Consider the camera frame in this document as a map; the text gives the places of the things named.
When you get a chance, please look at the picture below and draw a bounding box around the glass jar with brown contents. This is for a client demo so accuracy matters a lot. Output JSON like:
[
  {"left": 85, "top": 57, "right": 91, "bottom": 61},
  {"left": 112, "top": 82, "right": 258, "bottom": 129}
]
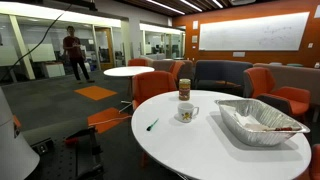
[{"left": 178, "top": 78, "right": 192, "bottom": 102}]

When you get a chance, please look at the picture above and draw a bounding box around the orange and grey armchair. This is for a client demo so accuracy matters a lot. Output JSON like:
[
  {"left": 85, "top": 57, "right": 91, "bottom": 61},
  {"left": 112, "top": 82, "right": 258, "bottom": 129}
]
[{"left": 243, "top": 66, "right": 312, "bottom": 118}]

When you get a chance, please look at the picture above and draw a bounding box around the white low cabinet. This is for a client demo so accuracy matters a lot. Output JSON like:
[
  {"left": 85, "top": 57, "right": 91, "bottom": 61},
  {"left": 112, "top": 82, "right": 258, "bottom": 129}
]
[{"left": 41, "top": 61, "right": 66, "bottom": 79}]

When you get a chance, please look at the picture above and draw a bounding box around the large round white table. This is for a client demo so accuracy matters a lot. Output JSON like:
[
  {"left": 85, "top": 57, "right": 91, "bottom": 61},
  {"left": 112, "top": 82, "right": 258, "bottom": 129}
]
[{"left": 130, "top": 89, "right": 313, "bottom": 180}]

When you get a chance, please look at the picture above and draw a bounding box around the small round white table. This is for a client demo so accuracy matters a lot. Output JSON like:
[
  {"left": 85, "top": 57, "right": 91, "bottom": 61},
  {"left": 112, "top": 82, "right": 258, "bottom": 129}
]
[{"left": 103, "top": 65, "right": 156, "bottom": 114}]

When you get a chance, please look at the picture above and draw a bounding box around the aluminium foil tray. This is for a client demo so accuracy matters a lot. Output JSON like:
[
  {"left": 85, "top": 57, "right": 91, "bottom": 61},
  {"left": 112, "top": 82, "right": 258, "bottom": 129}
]
[{"left": 214, "top": 98, "right": 311, "bottom": 148}]

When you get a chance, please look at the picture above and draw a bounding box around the white mug with cartoon print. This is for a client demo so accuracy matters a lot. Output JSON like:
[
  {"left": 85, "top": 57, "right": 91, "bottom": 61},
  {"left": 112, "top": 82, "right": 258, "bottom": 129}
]
[{"left": 176, "top": 102, "right": 200, "bottom": 124}]

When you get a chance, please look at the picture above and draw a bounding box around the orange fabric chair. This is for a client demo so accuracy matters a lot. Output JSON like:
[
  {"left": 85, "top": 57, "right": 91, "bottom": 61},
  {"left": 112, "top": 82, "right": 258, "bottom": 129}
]
[
  {"left": 168, "top": 60, "right": 186, "bottom": 82},
  {"left": 131, "top": 70, "right": 178, "bottom": 111},
  {"left": 127, "top": 58, "right": 149, "bottom": 67},
  {"left": 308, "top": 143, "right": 320, "bottom": 180}
]

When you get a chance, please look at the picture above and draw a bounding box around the long black hanging cable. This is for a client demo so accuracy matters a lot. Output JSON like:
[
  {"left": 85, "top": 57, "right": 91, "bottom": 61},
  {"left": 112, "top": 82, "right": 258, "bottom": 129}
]
[{"left": 0, "top": 3, "right": 73, "bottom": 83}]

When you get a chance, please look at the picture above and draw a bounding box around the white wall whiteboard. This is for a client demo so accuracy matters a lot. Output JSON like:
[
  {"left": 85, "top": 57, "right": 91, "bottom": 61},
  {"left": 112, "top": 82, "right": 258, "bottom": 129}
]
[{"left": 198, "top": 11, "right": 311, "bottom": 52}]

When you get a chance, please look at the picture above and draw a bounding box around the black power box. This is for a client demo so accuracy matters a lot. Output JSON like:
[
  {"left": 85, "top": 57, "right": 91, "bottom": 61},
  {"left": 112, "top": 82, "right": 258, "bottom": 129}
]
[{"left": 30, "top": 138, "right": 55, "bottom": 156}]

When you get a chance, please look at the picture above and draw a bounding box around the wooden door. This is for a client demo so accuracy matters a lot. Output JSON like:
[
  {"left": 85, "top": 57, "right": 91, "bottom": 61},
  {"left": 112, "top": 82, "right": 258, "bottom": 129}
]
[{"left": 94, "top": 26, "right": 116, "bottom": 71}]

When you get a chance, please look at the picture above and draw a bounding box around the white paper napkin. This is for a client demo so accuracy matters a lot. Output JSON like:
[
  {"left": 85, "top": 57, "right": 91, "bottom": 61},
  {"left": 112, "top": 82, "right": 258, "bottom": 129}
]
[{"left": 221, "top": 104, "right": 268, "bottom": 130}]

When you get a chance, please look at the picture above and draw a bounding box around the black clamp with red handle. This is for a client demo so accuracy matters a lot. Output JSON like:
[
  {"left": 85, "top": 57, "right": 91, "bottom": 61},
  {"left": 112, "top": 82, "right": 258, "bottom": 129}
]
[{"left": 63, "top": 126, "right": 105, "bottom": 180}]

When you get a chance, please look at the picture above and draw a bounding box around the white floor cable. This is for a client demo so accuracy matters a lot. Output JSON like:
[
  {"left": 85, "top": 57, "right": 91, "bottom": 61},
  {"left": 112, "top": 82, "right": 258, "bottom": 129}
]
[{"left": 88, "top": 114, "right": 133, "bottom": 127}]

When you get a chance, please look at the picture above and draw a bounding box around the beige sofa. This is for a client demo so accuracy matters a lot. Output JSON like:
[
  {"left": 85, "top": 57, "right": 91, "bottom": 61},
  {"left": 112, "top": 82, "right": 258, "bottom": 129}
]
[{"left": 253, "top": 62, "right": 320, "bottom": 106}]

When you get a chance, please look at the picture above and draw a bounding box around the dark grey sofa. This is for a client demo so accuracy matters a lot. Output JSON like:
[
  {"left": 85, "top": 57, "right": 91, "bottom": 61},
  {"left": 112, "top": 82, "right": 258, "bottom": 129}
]
[{"left": 194, "top": 59, "right": 254, "bottom": 97}]

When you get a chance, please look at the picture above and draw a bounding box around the green marker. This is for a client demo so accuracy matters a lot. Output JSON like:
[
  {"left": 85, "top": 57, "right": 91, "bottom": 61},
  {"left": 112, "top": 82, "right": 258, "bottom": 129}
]
[{"left": 146, "top": 118, "right": 160, "bottom": 132}]

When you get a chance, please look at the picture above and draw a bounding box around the person in dark red shirt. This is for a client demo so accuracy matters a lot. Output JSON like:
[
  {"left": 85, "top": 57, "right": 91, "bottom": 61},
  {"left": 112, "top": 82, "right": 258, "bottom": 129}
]
[{"left": 62, "top": 25, "right": 96, "bottom": 84}]

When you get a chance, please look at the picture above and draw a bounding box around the red marker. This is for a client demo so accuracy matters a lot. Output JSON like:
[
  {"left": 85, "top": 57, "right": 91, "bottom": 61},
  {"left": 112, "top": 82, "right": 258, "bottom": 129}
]
[{"left": 274, "top": 126, "right": 294, "bottom": 132}]

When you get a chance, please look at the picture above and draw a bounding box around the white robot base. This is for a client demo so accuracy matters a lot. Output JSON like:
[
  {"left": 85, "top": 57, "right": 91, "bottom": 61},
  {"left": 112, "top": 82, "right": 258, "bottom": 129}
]
[{"left": 0, "top": 87, "right": 41, "bottom": 180}]

